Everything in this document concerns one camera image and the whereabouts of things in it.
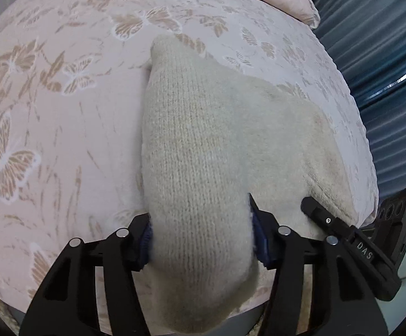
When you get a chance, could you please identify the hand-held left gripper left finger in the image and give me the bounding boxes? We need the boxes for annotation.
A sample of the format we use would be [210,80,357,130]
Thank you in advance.
[19,213,154,336]

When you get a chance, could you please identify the beige knit sweater black hearts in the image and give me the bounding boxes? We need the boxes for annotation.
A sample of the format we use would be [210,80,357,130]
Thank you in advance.
[140,34,363,335]

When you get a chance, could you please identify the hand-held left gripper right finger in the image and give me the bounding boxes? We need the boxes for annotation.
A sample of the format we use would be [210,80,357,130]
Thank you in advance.
[248,192,389,336]

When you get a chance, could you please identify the grey-blue curtain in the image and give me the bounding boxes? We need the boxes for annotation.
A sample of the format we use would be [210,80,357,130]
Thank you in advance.
[287,0,406,215]

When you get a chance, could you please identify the pink floral bed sheet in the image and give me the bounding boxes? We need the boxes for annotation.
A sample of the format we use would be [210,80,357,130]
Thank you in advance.
[0,0,380,317]

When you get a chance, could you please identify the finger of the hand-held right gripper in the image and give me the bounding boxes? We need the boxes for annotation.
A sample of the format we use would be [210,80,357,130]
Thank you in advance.
[300,196,356,244]

